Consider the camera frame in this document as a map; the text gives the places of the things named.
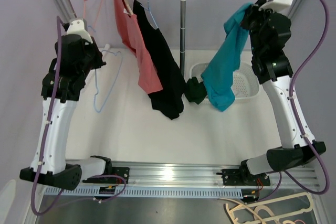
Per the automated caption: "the slotted cable duct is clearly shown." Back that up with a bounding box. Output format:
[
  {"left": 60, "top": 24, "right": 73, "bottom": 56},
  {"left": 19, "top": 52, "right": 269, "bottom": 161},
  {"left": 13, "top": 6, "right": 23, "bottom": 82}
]
[{"left": 44, "top": 187, "right": 259, "bottom": 199}]

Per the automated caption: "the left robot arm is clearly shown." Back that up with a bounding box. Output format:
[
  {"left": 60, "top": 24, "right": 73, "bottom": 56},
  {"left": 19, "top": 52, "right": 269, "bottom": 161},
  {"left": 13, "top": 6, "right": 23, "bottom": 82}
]
[{"left": 19, "top": 34, "right": 113, "bottom": 190}]

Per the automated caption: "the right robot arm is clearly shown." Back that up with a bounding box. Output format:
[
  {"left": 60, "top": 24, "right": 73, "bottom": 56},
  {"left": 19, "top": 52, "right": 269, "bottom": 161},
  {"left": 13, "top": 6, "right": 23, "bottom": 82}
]
[{"left": 239, "top": 0, "right": 326, "bottom": 185}]

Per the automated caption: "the blue hanger with black shirt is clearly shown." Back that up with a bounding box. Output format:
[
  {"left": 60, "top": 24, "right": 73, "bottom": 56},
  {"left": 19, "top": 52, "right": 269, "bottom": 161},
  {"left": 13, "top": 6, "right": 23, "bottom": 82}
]
[{"left": 144, "top": 0, "right": 159, "bottom": 29}]

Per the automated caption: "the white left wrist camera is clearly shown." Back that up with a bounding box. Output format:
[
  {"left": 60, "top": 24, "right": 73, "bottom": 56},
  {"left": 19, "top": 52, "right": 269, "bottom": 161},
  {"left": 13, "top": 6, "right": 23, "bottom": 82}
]
[{"left": 66, "top": 18, "right": 93, "bottom": 44}]

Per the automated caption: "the salmon pink t shirt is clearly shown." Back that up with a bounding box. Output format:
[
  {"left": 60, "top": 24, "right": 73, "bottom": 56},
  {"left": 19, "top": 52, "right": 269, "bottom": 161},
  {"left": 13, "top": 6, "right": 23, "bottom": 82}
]
[{"left": 113, "top": 0, "right": 163, "bottom": 94}]

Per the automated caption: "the blue wire hanger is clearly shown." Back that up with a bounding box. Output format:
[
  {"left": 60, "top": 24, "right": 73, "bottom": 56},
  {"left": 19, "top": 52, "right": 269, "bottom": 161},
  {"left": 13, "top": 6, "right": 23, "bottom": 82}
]
[{"left": 88, "top": 24, "right": 123, "bottom": 113}]

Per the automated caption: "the white perforated plastic basket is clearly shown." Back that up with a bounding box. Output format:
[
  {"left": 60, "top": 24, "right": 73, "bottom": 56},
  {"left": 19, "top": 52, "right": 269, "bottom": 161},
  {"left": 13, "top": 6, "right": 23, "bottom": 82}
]
[{"left": 189, "top": 62, "right": 260, "bottom": 103}]

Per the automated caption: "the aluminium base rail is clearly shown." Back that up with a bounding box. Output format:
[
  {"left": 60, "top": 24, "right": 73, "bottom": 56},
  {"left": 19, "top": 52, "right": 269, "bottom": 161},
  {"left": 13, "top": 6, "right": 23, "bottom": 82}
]
[{"left": 34, "top": 162, "right": 321, "bottom": 190}]

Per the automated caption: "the spare beige hangers pile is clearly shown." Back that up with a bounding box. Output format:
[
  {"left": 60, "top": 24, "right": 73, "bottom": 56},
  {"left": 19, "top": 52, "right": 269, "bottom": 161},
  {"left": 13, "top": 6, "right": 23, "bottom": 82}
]
[{"left": 220, "top": 193, "right": 314, "bottom": 223}]

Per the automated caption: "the black t shirt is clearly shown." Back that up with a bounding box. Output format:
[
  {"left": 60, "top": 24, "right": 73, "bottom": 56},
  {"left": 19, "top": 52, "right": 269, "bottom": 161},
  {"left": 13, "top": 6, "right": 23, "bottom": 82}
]
[{"left": 133, "top": 0, "right": 186, "bottom": 120}]

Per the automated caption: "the teal t shirt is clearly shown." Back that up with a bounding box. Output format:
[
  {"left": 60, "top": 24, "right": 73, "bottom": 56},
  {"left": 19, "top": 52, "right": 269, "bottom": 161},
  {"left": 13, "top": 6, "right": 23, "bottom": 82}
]
[{"left": 201, "top": 2, "right": 252, "bottom": 112}]

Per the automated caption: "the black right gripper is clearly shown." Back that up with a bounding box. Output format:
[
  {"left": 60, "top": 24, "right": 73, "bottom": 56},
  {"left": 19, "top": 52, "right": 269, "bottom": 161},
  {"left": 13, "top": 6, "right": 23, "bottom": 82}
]
[{"left": 239, "top": 0, "right": 279, "bottom": 57}]

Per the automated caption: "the green and white t shirt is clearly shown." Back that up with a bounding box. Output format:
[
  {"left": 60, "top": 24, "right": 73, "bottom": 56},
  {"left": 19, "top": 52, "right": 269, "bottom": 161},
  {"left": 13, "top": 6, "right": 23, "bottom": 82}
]
[{"left": 184, "top": 77, "right": 207, "bottom": 105}]

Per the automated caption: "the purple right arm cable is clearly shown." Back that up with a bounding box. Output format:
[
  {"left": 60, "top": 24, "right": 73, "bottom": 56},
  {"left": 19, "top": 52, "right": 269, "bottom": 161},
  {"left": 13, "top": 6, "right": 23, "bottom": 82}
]
[{"left": 267, "top": 0, "right": 330, "bottom": 196}]

